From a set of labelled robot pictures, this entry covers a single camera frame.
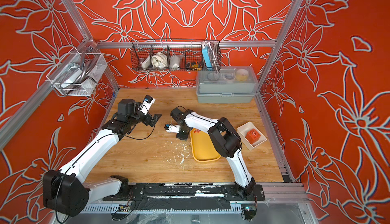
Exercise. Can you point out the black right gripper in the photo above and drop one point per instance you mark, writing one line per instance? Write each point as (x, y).
(181, 137)

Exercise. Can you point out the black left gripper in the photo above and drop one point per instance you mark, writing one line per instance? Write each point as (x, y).
(147, 121)

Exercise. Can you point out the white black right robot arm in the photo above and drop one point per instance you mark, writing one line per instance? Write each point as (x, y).
(225, 139)

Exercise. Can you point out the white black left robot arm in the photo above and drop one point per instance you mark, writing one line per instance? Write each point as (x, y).
(65, 190)

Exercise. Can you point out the small white plastic box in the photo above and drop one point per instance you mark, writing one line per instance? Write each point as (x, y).
(242, 130)

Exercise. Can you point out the orange block in white box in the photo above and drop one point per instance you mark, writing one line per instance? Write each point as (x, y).
(253, 136)

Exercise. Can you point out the grey plastic storage box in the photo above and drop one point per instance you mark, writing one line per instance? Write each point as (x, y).
(229, 85)

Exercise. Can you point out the blue box in basket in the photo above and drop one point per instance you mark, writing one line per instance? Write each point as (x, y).
(206, 52)

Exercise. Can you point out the yellow plastic tray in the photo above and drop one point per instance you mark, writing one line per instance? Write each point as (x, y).
(202, 148)

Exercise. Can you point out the white cloth in basket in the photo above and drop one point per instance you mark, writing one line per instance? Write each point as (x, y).
(159, 60)

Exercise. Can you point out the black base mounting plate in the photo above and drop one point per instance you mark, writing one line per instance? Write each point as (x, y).
(225, 191)

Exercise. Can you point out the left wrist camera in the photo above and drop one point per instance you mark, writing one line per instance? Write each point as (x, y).
(146, 104)

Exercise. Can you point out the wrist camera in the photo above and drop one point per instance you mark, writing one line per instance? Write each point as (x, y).
(146, 104)
(170, 128)

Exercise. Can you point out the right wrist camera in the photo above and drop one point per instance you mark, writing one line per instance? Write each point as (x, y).
(170, 128)

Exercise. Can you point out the black wire wall basket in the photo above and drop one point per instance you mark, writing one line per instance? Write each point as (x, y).
(183, 55)

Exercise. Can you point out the clear plastic wall bin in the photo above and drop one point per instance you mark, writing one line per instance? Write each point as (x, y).
(77, 74)

